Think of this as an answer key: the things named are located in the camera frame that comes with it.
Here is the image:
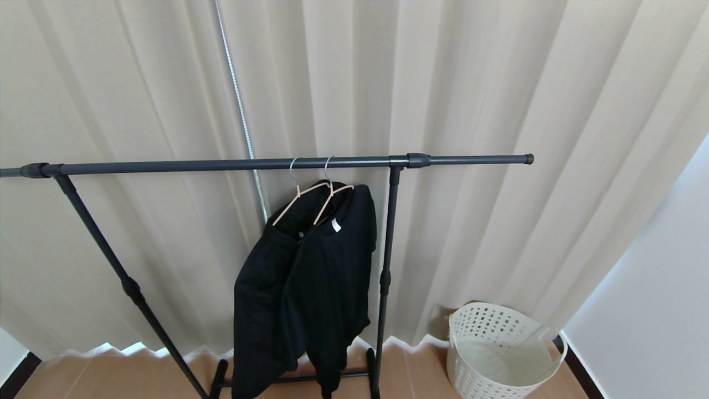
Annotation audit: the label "beige curtain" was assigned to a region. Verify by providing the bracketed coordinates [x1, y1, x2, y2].
[0, 0, 709, 361]

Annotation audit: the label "black clothes rack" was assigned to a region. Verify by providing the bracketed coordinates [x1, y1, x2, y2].
[0, 153, 535, 399]

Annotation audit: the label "white laundry basket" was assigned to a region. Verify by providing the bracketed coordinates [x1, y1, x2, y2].
[446, 302, 568, 399]

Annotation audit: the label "pink clothes hanger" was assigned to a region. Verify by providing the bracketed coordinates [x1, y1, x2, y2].
[271, 157, 333, 228]
[313, 156, 355, 226]

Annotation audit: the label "black garment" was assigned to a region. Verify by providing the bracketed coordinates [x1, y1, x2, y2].
[280, 185, 378, 399]

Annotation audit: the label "black shorts with white cord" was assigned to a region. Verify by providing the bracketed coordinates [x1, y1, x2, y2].
[232, 180, 314, 399]

